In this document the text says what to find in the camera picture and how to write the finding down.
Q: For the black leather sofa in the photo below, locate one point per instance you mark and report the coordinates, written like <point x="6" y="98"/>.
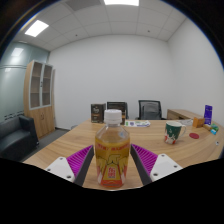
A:
<point x="16" y="136"/>

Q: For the green and white mug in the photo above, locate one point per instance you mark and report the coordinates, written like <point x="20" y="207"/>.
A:
<point x="172" y="132"/>

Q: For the yellow-labelled drink bottle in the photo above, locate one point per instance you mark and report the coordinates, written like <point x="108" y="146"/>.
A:
<point x="112" y="150"/>

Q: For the small wooden box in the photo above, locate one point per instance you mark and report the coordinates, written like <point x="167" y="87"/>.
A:
<point x="198" y="122"/>

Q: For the blue upright box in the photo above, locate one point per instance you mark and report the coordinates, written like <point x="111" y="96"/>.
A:
<point x="208" y="114"/>

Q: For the wooden side desk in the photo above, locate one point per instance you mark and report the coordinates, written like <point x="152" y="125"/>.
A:
<point x="181" y="114"/>

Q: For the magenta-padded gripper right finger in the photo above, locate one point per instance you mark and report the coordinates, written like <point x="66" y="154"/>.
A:
<point x="151" y="163"/>

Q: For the wooden cabinet with glass doors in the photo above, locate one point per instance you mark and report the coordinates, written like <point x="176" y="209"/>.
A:
<point x="39" y="98"/>

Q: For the dark brown box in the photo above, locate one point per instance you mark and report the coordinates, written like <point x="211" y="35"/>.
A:
<point x="97" y="113"/>

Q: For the small teal box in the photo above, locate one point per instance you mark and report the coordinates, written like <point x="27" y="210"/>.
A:
<point x="214" y="128"/>

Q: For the flat round red coaster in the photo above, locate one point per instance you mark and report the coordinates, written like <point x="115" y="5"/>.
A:
<point x="194" y="135"/>

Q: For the rectangular ceiling light panel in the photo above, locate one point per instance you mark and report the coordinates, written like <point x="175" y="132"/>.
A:
<point x="121" y="2"/>
<point x="36" y="28"/>

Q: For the black mesh office chair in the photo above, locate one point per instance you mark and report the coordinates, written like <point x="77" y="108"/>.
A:
<point x="150" y="110"/>

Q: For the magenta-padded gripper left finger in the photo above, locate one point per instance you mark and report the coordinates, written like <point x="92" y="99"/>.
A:
<point x="71" y="164"/>

